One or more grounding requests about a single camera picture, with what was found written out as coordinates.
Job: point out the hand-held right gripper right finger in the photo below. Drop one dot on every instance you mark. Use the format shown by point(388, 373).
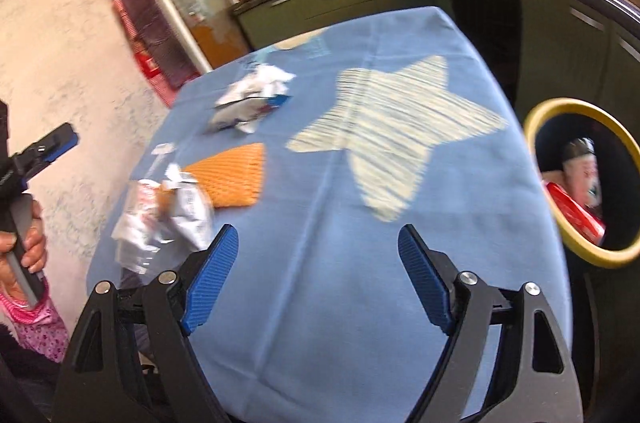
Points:
point(425, 283)

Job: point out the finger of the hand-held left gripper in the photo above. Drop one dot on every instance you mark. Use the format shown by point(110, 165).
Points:
point(60, 143)

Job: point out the small white paper scrap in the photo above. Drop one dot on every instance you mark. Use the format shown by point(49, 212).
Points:
point(163, 149)

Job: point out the crumpled silver wrapper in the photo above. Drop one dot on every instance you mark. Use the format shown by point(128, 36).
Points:
point(190, 208)

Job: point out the white tube wrapper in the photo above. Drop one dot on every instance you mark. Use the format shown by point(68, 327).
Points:
point(240, 113)

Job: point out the orange foam fruit net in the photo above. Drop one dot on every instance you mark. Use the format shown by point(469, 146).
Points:
point(230, 175)

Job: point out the dark bin with yellow rim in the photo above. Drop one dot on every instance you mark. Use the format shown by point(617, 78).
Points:
point(550, 109)

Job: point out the crushed red soda can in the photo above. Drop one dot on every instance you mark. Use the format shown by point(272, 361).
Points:
point(575, 213)

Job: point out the crumpled clear plastic wrapper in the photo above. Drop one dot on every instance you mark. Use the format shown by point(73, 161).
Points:
point(137, 223)

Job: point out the red checked apron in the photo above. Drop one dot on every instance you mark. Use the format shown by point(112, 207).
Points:
point(150, 33)

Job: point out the person's left forearm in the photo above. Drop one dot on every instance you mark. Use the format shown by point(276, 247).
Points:
point(35, 328)

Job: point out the blue star print tablecloth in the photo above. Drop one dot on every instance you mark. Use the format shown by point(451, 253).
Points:
point(325, 253)

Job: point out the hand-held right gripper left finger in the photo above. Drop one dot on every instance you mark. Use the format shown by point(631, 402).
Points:
point(210, 278)

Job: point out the person's left hand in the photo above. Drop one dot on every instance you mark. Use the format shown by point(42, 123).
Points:
point(36, 248)

